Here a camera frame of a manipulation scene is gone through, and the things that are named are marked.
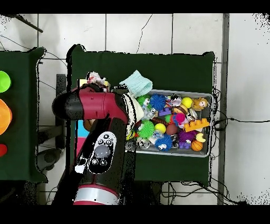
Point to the cream waffle cloth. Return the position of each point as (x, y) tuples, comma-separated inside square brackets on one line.
[(138, 109)]

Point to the mint green waffle cloth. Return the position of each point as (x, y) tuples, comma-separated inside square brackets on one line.
[(137, 84)]

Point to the pale floral cloth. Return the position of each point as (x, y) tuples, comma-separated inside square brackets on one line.
[(95, 78)]

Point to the bright green cup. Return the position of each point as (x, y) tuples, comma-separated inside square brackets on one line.
[(4, 81)]

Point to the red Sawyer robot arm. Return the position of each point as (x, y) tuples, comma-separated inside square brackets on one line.
[(99, 105)]

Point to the wooden box with three holes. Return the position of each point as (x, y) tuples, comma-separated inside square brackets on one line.
[(82, 131)]

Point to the shallow clear mesh bin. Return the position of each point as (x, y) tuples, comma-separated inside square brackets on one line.
[(207, 112)]

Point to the green spiky rubber ball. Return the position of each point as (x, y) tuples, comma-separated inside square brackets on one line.
[(146, 129)]

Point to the blue spiky rubber ball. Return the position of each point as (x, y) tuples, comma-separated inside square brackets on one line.
[(157, 101)]

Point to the yellow tennis ball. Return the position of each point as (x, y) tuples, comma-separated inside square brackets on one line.
[(160, 127)]

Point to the small brown football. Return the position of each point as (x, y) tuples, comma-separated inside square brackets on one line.
[(171, 129)]

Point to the blue spiky ball with eyes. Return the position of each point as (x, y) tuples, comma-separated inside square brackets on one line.
[(163, 142)]

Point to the dark green table cloth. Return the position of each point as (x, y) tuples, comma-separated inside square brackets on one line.
[(21, 126), (168, 69)]

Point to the purple fuzzy toy figure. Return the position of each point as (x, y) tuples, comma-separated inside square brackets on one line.
[(185, 138)]

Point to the orange plastic toy block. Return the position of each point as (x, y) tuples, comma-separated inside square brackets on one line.
[(196, 124)]

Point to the brown plush monkey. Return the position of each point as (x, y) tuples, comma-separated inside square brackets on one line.
[(200, 103)]

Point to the small orange basketball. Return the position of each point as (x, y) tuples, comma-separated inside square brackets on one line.
[(197, 145)]

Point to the black upright panel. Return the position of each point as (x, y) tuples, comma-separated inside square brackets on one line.
[(61, 82)]

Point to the grey rounded object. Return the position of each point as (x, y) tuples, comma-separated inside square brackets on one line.
[(49, 157)]

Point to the orange bowl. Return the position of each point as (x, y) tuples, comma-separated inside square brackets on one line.
[(5, 116)]

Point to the orange cup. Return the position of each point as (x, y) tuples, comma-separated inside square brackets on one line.
[(3, 150)]

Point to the dark thin rod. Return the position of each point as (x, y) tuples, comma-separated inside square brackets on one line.
[(27, 23)]

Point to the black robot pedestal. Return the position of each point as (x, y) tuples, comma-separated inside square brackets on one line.
[(151, 194)]

